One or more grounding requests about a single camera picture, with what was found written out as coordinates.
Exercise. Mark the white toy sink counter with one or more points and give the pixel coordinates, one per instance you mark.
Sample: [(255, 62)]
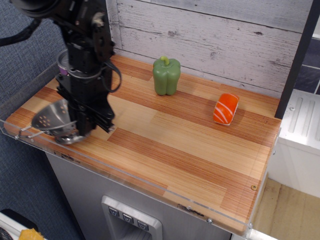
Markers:
[(295, 161)]

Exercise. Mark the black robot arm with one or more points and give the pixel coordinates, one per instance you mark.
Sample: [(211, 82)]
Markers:
[(85, 29)]

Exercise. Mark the cherries tin can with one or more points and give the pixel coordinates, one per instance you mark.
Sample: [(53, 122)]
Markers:
[(62, 61)]

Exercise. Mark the green toy bell pepper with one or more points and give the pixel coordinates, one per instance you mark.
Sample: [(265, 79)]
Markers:
[(166, 74)]

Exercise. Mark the salmon sushi toy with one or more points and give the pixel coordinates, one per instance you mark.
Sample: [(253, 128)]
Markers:
[(225, 109)]

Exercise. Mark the dark right support post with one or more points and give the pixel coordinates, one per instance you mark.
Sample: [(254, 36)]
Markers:
[(302, 48)]

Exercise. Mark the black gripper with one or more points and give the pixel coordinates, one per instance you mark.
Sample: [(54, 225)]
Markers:
[(87, 97)]

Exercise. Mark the grey toy fridge cabinet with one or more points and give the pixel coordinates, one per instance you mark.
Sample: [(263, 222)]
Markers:
[(85, 189)]

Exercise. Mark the black and yellow object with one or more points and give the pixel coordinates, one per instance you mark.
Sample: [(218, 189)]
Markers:
[(14, 226)]

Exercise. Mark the silver dispenser button panel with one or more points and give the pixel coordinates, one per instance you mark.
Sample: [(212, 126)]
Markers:
[(130, 220)]

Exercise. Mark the silver metal colander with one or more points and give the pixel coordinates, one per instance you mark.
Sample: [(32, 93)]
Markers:
[(54, 120)]

